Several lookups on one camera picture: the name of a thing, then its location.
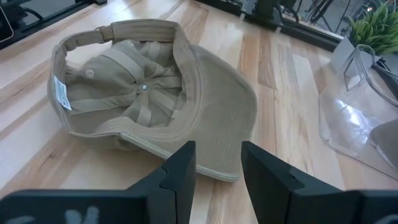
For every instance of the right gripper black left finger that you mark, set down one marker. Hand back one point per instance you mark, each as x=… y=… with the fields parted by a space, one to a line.
x=168 y=199

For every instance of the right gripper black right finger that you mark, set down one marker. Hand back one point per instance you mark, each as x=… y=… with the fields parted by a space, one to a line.
x=280 y=196

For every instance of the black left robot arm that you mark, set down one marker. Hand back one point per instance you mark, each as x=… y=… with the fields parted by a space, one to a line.
x=265 y=9

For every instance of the clear plastic container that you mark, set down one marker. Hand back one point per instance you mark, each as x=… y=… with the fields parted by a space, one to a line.
x=345 y=118

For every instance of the small green potted plant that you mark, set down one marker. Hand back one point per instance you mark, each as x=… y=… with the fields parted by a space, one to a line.
x=373 y=31

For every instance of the black aluminium table frame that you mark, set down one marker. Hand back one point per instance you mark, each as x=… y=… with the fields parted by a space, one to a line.
x=46 y=23

